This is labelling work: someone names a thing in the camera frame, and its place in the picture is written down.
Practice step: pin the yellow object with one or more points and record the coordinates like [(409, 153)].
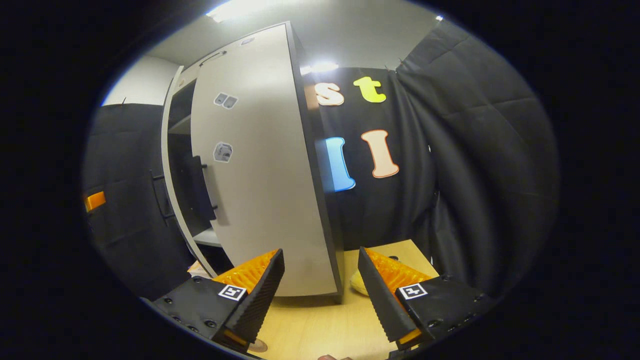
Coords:
[(359, 286)]

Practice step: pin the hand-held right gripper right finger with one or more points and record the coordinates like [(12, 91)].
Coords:
[(380, 300)]

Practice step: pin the white cabinet door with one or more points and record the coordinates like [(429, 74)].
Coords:
[(164, 140), (270, 175)]

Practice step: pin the round brown coaster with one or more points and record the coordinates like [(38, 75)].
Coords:
[(259, 346)]

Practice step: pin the black backdrop cloth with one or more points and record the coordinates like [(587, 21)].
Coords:
[(475, 150)]

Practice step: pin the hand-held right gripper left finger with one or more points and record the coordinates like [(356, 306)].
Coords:
[(260, 300)]

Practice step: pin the white and grey cabinet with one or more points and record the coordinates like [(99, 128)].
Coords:
[(327, 225)]

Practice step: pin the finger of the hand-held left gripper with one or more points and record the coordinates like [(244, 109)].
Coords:
[(95, 201)]

